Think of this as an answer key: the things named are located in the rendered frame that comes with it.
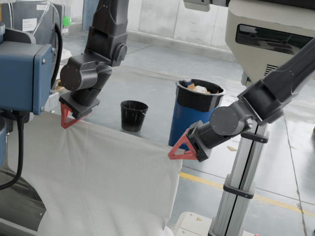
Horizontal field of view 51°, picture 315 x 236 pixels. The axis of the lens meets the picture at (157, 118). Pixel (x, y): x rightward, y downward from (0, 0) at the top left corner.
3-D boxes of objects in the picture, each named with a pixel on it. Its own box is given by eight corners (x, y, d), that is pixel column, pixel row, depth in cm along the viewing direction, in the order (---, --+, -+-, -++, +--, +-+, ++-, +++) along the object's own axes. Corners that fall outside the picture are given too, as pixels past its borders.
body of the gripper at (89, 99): (56, 101, 77) (70, 77, 74) (78, 91, 87) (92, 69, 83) (77, 118, 77) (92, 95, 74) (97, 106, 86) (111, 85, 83)
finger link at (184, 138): (158, 149, 76) (192, 130, 72) (166, 137, 83) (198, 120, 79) (174, 173, 77) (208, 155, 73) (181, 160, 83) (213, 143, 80)
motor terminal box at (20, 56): (52, 108, 59) (56, 43, 55) (41, 132, 50) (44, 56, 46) (3, 103, 58) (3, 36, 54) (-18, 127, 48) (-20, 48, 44)
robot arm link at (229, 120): (286, 113, 69) (260, 81, 71) (280, 110, 58) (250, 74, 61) (240, 146, 73) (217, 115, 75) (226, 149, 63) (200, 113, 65)
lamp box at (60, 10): (68, 35, 102) (70, 5, 98) (60, 36, 97) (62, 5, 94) (47, 31, 103) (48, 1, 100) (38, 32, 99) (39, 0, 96)
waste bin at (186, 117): (214, 144, 349) (229, 85, 326) (206, 165, 303) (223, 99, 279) (171, 132, 360) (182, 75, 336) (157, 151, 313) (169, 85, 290)
